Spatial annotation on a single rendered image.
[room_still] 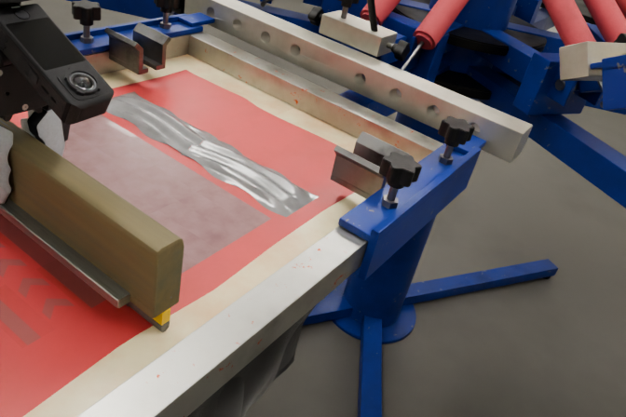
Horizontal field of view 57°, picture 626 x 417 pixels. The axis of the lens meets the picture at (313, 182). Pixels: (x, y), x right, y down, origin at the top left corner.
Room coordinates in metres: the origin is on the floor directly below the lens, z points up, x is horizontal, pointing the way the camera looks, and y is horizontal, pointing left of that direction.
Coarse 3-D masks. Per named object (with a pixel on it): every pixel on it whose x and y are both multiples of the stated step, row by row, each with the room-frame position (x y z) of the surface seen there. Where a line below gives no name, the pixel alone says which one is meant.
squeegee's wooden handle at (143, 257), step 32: (32, 160) 0.43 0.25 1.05; (64, 160) 0.44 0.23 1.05; (32, 192) 0.43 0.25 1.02; (64, 192) 0.40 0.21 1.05; (96, 192) 0.40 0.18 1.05; (64, 224) 0.40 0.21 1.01; (96, 224) 0.38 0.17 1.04; (128, 224) 0.37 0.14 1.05; (160, 224) 0.38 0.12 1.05; (96, 256) 0.38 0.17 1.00; (128, 256) 0.36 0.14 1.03; (160, 256) 0.35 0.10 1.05; (128, 288) 0.36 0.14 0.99; (160, 288) 0.35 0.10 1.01
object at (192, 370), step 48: (192, 48) 1.00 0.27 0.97; (288, 96) 0.89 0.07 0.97; (336, 96) 0.88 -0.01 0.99; (432, 144) 0.78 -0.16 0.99; (336, 240) 0.50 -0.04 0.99; (288, 288) 0.41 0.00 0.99; (192, 336) 0.33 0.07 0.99; (240, 336) 0.34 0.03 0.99; (144, 384) 0.27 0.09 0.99; (192, 384) 0.28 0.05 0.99
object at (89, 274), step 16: (0, 208) 0.43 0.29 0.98; (16, 208) 0.43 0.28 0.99; (16, 224) 0.42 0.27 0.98; (32, 224) 0.42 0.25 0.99; (48, 240) 0.40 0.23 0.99; (64, 256) 0.38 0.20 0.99; (80, 256) 0.39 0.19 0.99; (80, 272) 0.37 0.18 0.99; (96, 272) 0.37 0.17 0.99; (96, 288) 0.36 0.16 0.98; (112, 288) 0.36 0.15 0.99
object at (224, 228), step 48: (240, 144) 0.72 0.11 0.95; (288, 144) 0.75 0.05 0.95; (144, 192) 0.55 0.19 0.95; (192, 192) 0.58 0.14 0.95; (240, 192) 0.60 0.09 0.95; (336, 192) 0.65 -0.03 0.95; (192, 240) 0.49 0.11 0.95; (240, 240) 0.51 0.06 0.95; (192, 288) 0.42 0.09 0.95; (0, 336) 0.31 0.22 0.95; (48, 336) 0.32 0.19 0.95; (96, 336) 0.33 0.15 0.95; (0, 384) 0.27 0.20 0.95; (48, 384) 0.28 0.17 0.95
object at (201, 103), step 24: (144, 96) 0.80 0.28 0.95; (168, 96) 0.82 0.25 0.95; (192, 96) 0.83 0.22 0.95; (216, 96) 0.85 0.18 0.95; (240, 96) 0.87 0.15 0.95; (96, 120) 0.69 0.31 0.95; (120, 120) 0.71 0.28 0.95; (192, 120) 0.76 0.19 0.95; (216, 120) 0.77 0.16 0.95; (240, 120) 0.79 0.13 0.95; (264, 120) 0.81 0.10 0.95; (72, 144) 0.62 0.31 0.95; (96, 144) 0.63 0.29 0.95; (120, 144) 0.65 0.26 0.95; (144, 144) 0.66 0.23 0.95; (96, 168) 0.58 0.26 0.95; (120, 168) 0.59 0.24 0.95; (144, 168) 0.60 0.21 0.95
